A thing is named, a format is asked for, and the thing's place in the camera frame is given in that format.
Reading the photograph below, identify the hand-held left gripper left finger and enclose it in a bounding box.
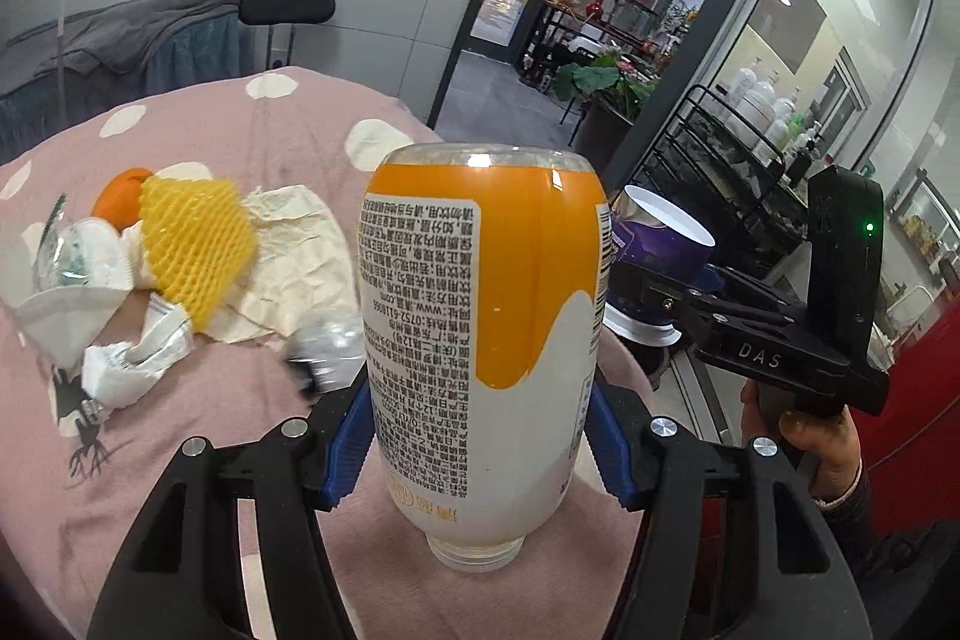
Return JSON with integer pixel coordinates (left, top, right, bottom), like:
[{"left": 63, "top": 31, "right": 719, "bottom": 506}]
[{"left": 86, "top": 371, "right": 376, "bottom": 640}]

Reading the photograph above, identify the yellow foam fruit net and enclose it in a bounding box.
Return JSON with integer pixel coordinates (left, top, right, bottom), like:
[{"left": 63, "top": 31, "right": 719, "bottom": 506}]
[{"left": 139, "top": 173, "right": 260, "bottom": 333}]

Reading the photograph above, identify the white tissue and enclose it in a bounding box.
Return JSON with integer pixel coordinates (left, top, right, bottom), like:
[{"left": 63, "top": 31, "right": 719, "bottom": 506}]
[{"left": 81, "top": 295, "right": 194, "bottom": 414}]

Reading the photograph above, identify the black padded chair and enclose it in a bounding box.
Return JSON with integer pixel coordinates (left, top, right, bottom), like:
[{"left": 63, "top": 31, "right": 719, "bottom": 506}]
[{"left": 240, "top": 0, "right": 336, "bottom": 73}]

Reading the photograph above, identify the pink polka-dot blanket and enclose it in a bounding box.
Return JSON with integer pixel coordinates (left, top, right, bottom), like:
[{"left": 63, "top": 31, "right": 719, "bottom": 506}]
[{"left": 0, "top": 66, "right": 661, "bottom": 640}]

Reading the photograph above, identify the massage bed with grey cover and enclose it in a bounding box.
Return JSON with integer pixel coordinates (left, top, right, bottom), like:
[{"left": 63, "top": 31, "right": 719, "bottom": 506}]
[{"left": 0, "top": 0, "right": 256, "bottom": 161}]

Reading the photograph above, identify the purple paper bucket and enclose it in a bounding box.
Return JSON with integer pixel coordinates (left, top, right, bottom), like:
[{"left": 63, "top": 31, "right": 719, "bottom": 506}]
[{"left": 606, "top": 184, "right": 717, "bottom": 348}]

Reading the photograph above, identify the silver foil wrapper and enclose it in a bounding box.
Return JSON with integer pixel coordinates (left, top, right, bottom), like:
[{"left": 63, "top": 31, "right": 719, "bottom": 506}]
[{"left": 281, "top": 317, "right": 368, "bottom": 402}]

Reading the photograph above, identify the cream paper wrapper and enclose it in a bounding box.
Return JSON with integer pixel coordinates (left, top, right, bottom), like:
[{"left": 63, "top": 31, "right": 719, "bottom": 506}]
[{"left": 202, "top": 184, "right": 362, "bottom": 348}]

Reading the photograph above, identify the white pump bottle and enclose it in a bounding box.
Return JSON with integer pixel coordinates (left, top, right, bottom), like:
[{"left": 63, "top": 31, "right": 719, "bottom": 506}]
[
  {"left": 729, "top": 59, "right": 773, "bottom": 125},
  {"left": 769, "top": 85, "right": 800, "bottom": 145}
]

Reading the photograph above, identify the black wire rack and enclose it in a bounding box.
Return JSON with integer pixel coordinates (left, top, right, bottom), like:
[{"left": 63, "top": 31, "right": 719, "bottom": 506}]
[{"left": 637, "top": 83, "right": 826, "bottom": 281}]

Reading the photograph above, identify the red cabinet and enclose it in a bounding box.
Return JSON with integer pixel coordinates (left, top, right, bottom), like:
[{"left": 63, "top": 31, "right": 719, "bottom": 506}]
[{"left": 855, "top": 301, "right": 960, "bottom": 536}]

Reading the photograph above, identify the green potted plant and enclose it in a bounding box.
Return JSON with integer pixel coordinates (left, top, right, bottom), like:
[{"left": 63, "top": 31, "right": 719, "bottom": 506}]
[{"left": 553, "top": 49, "right": 655, "bottom": 176}]

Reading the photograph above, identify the clear plastic wrapper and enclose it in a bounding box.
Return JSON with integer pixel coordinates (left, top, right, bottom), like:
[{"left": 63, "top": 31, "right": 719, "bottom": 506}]
[{"left": 34, "top": 194, "right": 134, "bottom": 292}]

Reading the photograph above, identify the person's right hand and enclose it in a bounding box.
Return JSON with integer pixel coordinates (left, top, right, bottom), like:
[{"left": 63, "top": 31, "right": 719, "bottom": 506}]
[{"left": 740, "top": 377, "right": 863, "bottom": 503}]

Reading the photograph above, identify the orange and white plastic bottle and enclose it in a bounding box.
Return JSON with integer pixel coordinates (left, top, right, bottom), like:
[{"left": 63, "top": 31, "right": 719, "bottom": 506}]
[{"left": 354, "top": 142, "right": 612, "bottom": 572}]

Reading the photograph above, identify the orange fruit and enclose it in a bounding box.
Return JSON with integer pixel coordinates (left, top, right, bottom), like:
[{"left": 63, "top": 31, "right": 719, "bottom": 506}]
[{"left": 91, "top": 166, "right": 155, "bottom": 232}]

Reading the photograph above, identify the person's right forearm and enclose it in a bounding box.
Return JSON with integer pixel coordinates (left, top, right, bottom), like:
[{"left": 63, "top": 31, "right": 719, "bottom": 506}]
[{"left": 811, "top": 464, "right": 927, "bottom": 611}]

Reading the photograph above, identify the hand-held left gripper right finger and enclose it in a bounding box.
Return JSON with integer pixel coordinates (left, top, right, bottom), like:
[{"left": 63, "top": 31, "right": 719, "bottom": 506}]
[{"left": 585, "top": 383, "right": 856, "bottom": 640}]

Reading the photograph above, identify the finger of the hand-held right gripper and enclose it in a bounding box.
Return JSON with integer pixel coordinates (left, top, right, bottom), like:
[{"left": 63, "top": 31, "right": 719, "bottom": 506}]
[
  {"left": 705, "top": 265, "right": 808, "bottom": 310},
  {"left": 641, "top": 278, "right": 755, "bottom": 345}
]

